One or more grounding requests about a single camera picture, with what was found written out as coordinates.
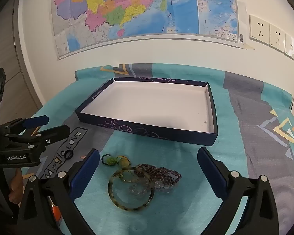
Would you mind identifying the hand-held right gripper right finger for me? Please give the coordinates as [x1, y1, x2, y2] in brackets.
[197, 147, 280, 235]

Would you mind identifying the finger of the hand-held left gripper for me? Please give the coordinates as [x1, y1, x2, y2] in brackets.
[0, 115, 49, 137]
[4, 124, 71, 163]

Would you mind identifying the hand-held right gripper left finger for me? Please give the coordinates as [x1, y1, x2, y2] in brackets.
[16, 148, 101, 235]

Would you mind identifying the green flower hair tie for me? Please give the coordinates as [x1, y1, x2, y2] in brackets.
[102, 154, 118, 167]

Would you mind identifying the small gold ring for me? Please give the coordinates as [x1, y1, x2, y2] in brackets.
[119, 168, 138, 183]

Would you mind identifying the clear crystal bead bracelet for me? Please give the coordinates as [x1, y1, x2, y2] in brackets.
[127, 175, 180, 195]

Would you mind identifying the purple bead bracelet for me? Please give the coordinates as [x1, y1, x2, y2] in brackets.
[137, 164, 182, 185]

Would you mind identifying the tortoiseshell bangle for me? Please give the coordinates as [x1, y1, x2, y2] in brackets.
[108, 166, 155, 211]

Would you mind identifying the dark blue cardboard box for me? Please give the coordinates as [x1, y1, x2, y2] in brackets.
[75, 77, 219, 147]

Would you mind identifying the person's left hand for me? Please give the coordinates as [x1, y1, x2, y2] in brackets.
[0, 168, 24, 202]

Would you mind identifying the teal grey printed bedsheet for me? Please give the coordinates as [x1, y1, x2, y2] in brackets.
[15, 63, 294, 235]

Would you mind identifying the grey wardrobe door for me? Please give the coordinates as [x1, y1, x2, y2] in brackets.
[0, 0, 43, 113]

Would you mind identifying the white wall socket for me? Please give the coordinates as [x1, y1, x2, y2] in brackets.
[269, 24, 287, 53]
[249, 15, 270, 46]

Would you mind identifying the colourful wall map poster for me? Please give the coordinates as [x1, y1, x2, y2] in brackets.
[50, 0, 245, 60]

